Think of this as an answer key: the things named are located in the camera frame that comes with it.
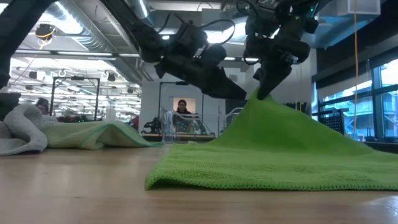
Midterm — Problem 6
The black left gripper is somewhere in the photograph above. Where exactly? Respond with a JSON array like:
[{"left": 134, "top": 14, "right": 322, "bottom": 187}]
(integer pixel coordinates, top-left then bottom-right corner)
[{"left": 154, "top": 55, "right": 248, "bottom": 101}]

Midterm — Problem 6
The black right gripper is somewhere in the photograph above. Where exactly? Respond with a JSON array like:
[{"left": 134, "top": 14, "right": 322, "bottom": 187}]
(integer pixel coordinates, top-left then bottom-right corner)
[{"left": 244, "top": 15, "right": 320, "bottom": 101}]

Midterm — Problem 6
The bright green microfiber towel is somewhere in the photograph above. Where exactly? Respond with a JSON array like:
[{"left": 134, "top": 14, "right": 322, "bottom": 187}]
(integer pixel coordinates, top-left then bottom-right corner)
[{"left": 145, "top": 88, "right": 398, "bottom": 191}]

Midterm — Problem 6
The pale green microfiber towel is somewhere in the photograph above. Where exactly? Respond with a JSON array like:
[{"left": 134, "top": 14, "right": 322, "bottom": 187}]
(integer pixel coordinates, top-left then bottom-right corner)
[{"left": 42, "top": 120, "right": 163, "bottom": 150}]

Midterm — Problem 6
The grey microfiber towel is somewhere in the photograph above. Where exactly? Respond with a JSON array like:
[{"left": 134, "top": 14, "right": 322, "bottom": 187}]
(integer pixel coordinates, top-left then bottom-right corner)
[{"left": 0, "top": 104, "right": 58, "bottom": 156}]

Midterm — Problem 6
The long ceiling light bar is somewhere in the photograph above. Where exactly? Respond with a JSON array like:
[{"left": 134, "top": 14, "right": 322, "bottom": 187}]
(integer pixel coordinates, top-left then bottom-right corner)
[
  {"left": 14, "top": 49, "right": 141, "bottom": 60},
  {"left": 223, "top": 56, "right": 261, "bottom": 62}
]

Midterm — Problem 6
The person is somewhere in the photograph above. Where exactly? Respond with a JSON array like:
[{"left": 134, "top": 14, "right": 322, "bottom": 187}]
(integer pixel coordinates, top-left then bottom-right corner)
[
  {"left": 35, "top": 97, "right": 51, "bottom": 116},
  {"left": 172, "top": 98, "right": 203, "bottom": 134}
]

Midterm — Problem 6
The wooden background table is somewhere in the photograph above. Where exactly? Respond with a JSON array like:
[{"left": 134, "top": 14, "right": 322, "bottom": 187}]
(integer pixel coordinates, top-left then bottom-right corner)
[{"left": 139, "top": 133, "right": 216, "bottom": 139}]

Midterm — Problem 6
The clear plastic bin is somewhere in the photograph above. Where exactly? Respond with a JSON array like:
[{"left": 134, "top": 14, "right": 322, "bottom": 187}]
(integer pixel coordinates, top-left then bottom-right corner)
[{"left": 160, "top": 107, "right": 243, "bottom": 144}]

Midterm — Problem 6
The black pegboard rack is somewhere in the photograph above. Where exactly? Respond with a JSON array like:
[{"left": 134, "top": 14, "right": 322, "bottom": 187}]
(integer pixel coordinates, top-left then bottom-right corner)
[{"left": 312, "top": 108, "right": 349, "bottom": 135}]

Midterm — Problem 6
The black metal stand frame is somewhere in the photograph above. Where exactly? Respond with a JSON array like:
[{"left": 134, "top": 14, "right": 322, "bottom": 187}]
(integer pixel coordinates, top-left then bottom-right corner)
[
  {"left": 49, "top": 76, "right": 101, "bottom": 118},
  {"left": 158, "top": 81, "right": 205, "bottom": 125}
]

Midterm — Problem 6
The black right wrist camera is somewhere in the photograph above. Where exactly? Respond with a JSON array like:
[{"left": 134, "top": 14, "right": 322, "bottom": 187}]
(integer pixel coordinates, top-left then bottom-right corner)
[{"left": 244, "top": 12, "right": 276, "bottom": 60}]

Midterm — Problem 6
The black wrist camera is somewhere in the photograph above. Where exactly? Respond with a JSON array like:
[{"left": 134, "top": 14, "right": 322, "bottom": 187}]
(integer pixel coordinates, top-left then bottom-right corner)
[
  {"left": 244, "top": 12, "right": 276, "bottom": 60},
  {"left": 170, "top": 23, "right": 227, "bottom": 68}
]

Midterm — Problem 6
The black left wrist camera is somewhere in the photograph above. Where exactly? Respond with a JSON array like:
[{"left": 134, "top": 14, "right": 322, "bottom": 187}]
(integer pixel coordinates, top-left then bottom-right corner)
[{"left": 170, "top": 23, "right": 227, "bottom": 68}]

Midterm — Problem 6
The silver ventilation duct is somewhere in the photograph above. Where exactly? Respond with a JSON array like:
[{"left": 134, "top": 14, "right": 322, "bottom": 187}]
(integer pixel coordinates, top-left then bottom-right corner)
[{"left": 46, "top": 0, "right": 150, "bottom": 85}]

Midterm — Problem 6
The black ceiling cord reel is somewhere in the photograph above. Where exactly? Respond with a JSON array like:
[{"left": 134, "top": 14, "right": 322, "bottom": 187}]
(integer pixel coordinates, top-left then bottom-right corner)
[{"left": 34, "top": 23, "right": 57, "bottom": 41}]

